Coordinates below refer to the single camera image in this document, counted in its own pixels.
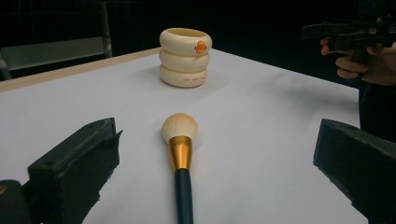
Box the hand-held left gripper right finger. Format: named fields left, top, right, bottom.
left=313, top=118, right=396, bottom=224

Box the grey metal stand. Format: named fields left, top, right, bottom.
left=0, top=0, right=114, bottom=82

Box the wooden spoon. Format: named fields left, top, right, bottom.
left=161, top=112, right=200, bottom=224

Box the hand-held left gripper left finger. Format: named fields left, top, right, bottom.
left=27, top=117, right=123, bottom=224

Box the cream ringed cup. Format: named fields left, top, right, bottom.
left=159, top=27, right=213, bottom=89

